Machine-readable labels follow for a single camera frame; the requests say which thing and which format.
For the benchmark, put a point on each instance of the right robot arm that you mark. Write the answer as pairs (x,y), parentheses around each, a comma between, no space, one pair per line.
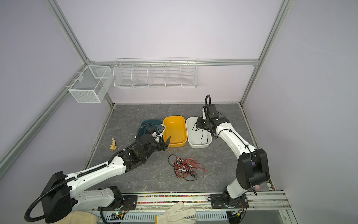
(252,164)

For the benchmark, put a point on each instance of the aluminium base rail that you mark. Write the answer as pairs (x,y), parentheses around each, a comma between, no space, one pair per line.
(210,206)

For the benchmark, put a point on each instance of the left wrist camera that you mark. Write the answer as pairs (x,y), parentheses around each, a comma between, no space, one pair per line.
(160,129)

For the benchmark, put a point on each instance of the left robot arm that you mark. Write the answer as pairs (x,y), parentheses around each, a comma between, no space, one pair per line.
(65,194)

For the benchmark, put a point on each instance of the left work glove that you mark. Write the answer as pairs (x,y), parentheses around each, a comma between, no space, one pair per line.
(79,217)

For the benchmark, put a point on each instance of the yellow toy figure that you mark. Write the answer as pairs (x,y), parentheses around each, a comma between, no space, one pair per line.
(113,145)

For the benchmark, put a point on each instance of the right work glove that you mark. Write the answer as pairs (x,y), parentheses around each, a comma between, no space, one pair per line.
(176,215)

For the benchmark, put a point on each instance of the work glove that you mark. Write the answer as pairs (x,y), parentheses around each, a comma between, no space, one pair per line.
(176,215)
(79,217)

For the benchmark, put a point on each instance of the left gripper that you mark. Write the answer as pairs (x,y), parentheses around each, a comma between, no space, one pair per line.
(164,146)

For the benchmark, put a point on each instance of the white mesh box basket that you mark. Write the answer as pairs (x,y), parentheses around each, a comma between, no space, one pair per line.
(92,84)

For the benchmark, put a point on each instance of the white wire shelf basket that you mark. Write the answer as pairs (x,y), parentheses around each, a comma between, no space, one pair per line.
(155,72)

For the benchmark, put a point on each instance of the white plastic bin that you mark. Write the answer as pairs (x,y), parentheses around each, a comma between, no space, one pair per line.
(197,138)

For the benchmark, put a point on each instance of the teal plastic bin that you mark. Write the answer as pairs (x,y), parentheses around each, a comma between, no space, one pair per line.
(146,126)

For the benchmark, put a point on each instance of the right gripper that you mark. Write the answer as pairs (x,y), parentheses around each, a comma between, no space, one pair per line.
(199,124)

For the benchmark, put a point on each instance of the yellow plastic bin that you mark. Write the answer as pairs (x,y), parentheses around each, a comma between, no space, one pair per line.
(175,130)

